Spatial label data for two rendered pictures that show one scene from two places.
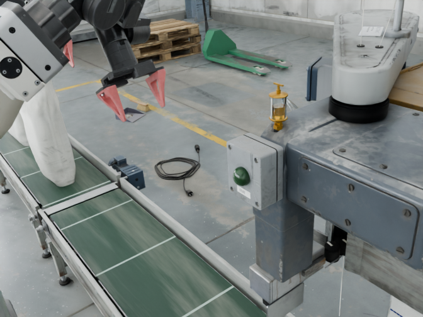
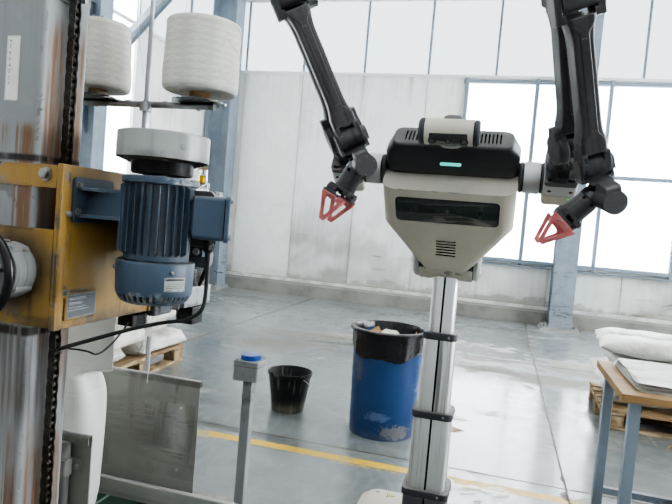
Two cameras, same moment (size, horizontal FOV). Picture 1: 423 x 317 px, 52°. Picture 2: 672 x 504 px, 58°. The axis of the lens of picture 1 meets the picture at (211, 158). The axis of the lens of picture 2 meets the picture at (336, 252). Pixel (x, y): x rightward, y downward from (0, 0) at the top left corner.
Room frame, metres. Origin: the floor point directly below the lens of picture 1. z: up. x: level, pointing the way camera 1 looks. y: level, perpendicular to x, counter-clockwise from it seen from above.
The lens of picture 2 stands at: (2.16, -0.90, 1.28)
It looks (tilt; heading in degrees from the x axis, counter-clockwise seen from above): 3 degrees down; 140
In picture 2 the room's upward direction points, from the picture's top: 5 degrees clockwise
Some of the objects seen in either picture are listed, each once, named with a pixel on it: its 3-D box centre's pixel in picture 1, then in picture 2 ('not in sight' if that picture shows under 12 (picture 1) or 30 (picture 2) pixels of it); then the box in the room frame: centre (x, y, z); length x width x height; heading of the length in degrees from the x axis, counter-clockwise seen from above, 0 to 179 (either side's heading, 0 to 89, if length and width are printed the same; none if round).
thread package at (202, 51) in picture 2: not in sight; (202, 58); (0.90, -0.28, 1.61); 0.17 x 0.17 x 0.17
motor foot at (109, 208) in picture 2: not in sight; (111, 202); (0.95, -0.47, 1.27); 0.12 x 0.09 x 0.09; 125
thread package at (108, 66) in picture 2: not in sight; (100, 55); (0.69, -0.43, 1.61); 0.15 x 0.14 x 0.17; 35
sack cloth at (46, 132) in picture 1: (41, 116); not in sight; (2.34, 0.95, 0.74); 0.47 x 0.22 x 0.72; 33
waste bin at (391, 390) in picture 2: not in sight; (385, 378); (-0.47, 1.78, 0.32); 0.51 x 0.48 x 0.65; 125
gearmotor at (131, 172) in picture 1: (122, 172); not in sight; (2.32, 0.55, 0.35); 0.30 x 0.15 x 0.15; 35
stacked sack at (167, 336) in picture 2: not in sight; (144, 339); (-2.47, 1.07, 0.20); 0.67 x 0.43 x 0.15; 125
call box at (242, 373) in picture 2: not in sight; (250, 368); (0.62, 0.09, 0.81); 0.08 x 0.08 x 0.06; 35
